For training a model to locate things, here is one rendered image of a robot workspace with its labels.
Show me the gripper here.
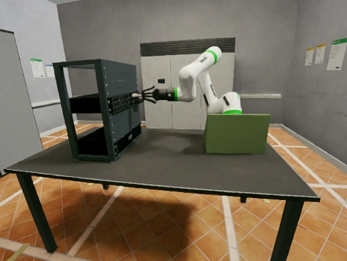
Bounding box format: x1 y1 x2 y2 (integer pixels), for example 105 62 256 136
132 85 167 104

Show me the dark grey server rack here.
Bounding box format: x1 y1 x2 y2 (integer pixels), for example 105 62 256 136
53 59 144 163

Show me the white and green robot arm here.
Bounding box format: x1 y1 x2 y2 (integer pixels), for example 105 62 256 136
166 46 242 114

